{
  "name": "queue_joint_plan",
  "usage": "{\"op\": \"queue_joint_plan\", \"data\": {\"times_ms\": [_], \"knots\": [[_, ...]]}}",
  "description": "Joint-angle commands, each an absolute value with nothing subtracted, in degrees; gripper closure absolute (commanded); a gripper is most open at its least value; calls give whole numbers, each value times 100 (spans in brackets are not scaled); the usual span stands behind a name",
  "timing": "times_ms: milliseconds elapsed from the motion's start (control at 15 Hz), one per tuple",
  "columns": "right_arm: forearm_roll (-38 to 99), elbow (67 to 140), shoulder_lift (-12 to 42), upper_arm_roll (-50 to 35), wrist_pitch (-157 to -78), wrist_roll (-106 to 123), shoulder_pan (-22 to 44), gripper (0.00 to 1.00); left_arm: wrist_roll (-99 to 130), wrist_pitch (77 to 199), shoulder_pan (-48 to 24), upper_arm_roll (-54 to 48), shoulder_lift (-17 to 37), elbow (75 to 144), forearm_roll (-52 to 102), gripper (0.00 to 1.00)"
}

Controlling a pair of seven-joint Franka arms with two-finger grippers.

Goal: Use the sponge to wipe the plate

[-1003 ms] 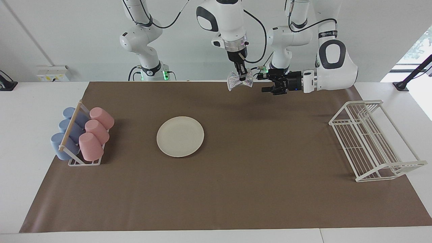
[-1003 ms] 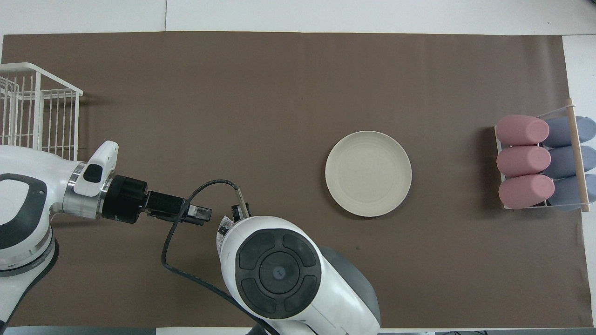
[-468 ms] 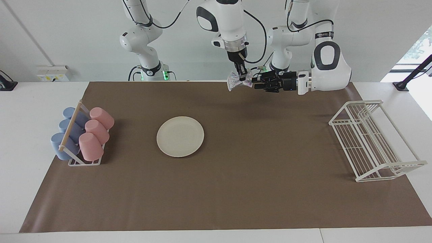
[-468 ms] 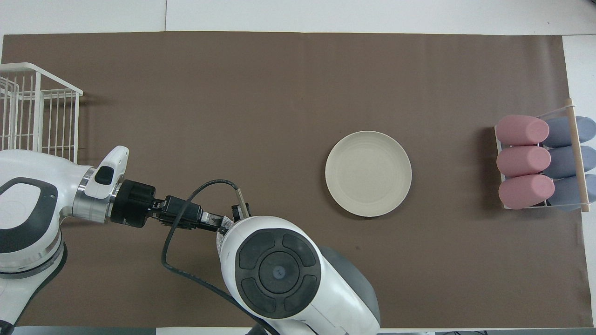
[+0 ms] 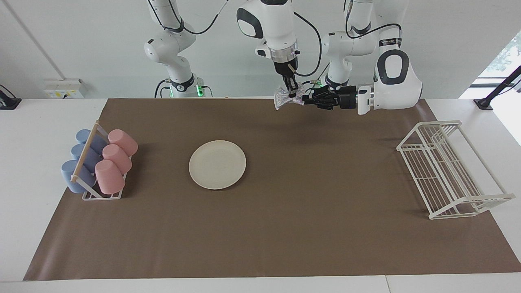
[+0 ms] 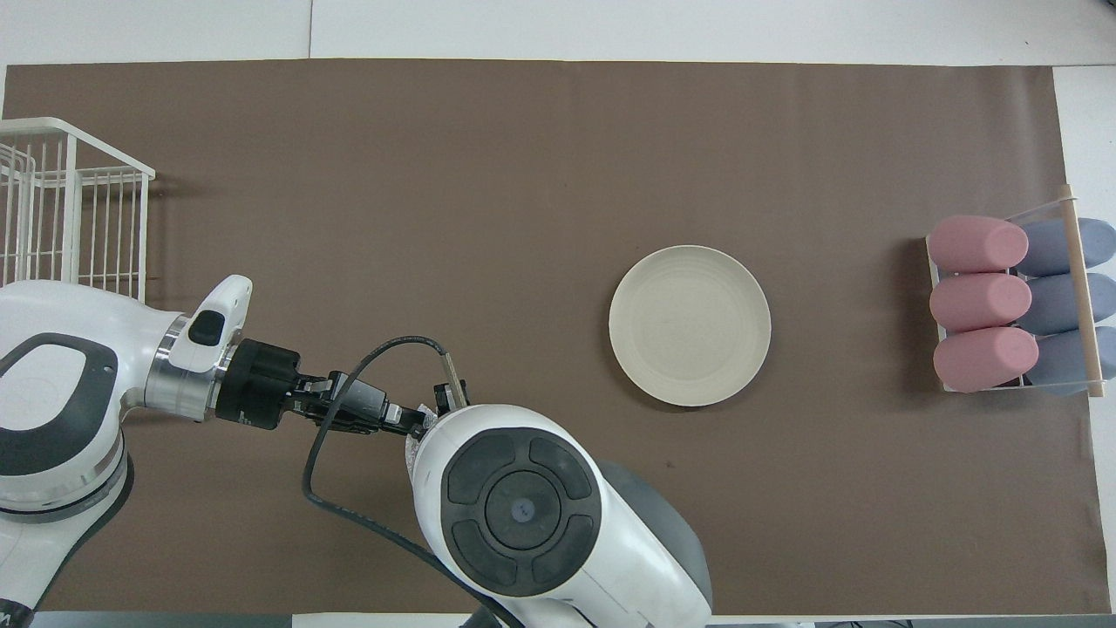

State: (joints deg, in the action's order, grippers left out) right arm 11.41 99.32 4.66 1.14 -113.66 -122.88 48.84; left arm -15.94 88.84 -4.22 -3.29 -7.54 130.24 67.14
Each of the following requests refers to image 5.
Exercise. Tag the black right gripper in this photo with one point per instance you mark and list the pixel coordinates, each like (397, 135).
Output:
(287, 69)

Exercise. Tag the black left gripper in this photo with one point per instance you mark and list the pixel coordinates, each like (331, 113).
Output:
(344, 97)

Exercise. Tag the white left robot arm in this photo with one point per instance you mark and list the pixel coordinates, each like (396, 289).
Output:
(397, 89)

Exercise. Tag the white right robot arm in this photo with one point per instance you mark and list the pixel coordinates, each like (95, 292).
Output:
(276, 24)

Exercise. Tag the cream round plate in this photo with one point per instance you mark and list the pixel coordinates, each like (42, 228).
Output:
(217, 165)

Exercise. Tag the brown table mat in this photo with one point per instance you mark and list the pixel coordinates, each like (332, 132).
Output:
(285, 228)

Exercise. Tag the pink cup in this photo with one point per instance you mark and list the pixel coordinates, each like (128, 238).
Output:
(124, 141)
(118, 158)
(109, 177)

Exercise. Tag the blue cup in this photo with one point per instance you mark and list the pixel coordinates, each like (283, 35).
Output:
(78, 151)
(83, 135)
(70, 173)

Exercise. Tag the white cup holder rack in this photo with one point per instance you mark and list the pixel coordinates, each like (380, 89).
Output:
(84, 156)

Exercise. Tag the black table clamp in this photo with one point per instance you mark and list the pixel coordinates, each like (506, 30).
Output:
(8, 103)

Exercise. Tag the white wall socket box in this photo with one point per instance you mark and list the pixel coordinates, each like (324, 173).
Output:
(65, 88)

